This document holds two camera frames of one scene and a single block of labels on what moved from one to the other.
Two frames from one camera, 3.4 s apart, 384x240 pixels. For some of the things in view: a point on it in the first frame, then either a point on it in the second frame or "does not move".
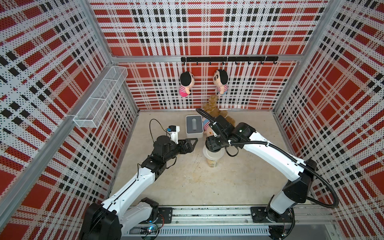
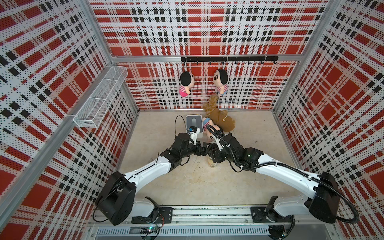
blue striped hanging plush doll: [220, 78] does not move
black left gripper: [189, 148] → [198, 147]
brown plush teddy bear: [211, 108] does not move
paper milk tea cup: [212, 163] does not move
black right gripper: [211, 143] → [215, 155]
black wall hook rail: [231, 59] does not move
